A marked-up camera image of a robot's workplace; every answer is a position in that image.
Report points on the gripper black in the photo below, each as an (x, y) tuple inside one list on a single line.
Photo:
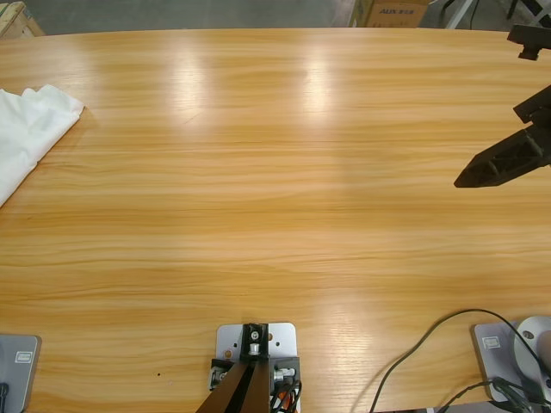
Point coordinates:
[(536, 107)]

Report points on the AUX cardboard box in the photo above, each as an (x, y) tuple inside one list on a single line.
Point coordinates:
[(396, 17)]

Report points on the white t-shirt with black logo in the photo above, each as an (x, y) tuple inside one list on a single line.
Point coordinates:
[(26, 129)]

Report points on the arm grey base plate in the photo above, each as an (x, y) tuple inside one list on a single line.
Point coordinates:
[(490, 361), (17, 387)]

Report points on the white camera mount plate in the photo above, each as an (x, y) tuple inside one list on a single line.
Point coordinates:
[(284, 340)]

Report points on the grey metal frame leg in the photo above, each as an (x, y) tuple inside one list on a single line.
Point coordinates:
[(462, 13)]

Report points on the wooden crate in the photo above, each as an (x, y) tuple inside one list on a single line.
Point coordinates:
[(17, 21)]

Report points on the black corner bracket with bolt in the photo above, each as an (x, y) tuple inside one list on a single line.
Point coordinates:
[(217, 375), (293, 368)]

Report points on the patterned cardboard box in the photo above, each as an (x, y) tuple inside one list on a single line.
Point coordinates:
[(359, 15)]

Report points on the wrist black camera bracket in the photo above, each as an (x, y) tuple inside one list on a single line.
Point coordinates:
[(531, 41)]

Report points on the black metal frame leg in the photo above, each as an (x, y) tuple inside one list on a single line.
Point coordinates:
[(529, 13)]

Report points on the dark camera post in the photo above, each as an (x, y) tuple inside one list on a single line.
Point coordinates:
[(249, 387)]

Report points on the black plug at base plate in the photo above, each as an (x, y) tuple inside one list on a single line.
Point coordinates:
[(3, 391)]

